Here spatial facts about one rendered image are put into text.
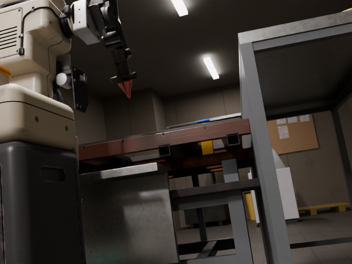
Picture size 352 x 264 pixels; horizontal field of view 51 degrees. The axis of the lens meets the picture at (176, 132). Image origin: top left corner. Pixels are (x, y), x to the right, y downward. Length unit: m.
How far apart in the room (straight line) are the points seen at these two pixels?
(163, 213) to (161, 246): 0.13
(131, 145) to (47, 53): 0.53
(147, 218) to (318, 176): 7.46
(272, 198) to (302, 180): 7.59
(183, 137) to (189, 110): 7.62
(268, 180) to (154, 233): 0.56
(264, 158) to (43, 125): 0.67
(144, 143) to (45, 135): 0.78
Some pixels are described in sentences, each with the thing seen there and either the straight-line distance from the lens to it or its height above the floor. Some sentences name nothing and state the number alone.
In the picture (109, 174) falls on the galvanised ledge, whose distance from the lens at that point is 1.42.
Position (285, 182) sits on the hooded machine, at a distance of 6.38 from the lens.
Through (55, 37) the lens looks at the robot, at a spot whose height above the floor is 1.11.
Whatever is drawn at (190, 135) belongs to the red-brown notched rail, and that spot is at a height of 0.79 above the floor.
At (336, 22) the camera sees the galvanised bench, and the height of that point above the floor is 1.02.
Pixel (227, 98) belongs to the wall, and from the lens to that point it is 9.08.
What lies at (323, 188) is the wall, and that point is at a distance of 8.81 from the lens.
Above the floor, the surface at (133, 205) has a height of 0.54.
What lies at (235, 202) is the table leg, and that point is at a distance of 1.58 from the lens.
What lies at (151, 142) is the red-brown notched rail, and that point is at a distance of 1.59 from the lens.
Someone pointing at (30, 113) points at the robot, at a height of 0.75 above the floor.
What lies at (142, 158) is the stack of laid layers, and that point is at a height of 0.83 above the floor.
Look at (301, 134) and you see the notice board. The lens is 8.84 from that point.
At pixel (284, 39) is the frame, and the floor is 1.00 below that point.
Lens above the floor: 0.52
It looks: 11 degrees up
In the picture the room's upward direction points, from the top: 8 degrees counter-clockwise
